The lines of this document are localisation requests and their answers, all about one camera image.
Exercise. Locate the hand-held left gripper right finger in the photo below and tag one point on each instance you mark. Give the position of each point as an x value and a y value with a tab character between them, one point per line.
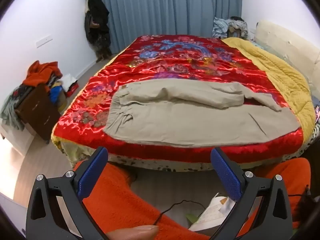
226	175

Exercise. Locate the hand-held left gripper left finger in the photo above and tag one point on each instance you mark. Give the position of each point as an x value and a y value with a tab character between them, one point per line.
90	177

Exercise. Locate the beige pants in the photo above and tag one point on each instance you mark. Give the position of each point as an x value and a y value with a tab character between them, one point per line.
175	122

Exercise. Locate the person's left hand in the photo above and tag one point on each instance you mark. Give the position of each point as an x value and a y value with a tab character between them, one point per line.
136	233

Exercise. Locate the person's orange fleece clothing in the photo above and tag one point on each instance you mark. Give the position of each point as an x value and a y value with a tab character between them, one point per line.
120	200

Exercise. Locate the white papers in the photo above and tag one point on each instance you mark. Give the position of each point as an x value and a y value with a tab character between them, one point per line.
212	212

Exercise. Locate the green plastic item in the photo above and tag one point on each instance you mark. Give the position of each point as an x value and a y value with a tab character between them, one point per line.
192	218

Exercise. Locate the brown wooden cabinet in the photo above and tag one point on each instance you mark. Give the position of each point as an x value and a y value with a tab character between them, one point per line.
37	110

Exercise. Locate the red box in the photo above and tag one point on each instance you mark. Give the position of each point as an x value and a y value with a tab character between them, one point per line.
72	90

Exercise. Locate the grey patterned cloth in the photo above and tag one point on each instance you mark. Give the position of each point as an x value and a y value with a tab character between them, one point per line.
10	112

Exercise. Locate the orange clothes pile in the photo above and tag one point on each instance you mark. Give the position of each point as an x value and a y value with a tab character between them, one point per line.
40	76

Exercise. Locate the yellow quilt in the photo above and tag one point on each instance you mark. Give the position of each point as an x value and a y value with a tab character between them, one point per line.
282	75

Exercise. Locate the red floral satin blanket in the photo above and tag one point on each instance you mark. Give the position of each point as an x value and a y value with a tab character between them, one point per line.
175	60

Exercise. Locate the cream padded headboard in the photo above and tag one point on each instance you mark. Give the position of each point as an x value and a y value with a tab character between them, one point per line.
282	40

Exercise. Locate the pile of striped clothes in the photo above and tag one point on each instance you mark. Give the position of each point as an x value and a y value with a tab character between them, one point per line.
230	27

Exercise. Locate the black hanging coat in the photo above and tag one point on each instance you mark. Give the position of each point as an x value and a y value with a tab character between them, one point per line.
97	25

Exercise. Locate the blue curtain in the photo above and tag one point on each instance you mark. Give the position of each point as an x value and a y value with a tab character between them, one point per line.
162	10

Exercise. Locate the white wall socket panel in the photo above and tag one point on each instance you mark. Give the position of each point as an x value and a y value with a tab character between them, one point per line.
44	41

